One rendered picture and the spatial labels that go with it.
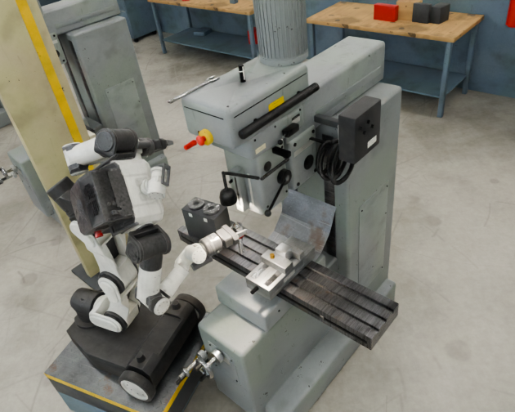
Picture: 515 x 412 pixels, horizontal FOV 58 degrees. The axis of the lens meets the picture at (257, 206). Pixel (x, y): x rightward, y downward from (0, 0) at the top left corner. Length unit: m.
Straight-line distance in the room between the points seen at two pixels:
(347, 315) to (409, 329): 1.19
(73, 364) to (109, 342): 0.31
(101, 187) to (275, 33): 0.87
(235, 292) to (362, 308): 0.63
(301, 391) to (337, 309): 0.75
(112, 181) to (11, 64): 1.56
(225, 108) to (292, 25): 0.44
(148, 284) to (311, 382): 1.25
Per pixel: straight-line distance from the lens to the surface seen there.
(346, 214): 2.39
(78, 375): 2.92
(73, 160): 2.06
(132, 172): 1.87
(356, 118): 1.85
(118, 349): 2.70
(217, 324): 2.40
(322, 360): 2.86
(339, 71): 2.18
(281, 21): 1.86
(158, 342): 2.61
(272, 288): 2.14
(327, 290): 2.23
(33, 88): 3.28
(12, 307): 4.15
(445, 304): 3.45
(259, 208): 2.00
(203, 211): 2.43
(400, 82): 5.80
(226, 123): 1.65
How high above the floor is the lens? 2.59
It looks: 38 degrees down
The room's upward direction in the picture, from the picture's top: 9 degrees counter-clockwise
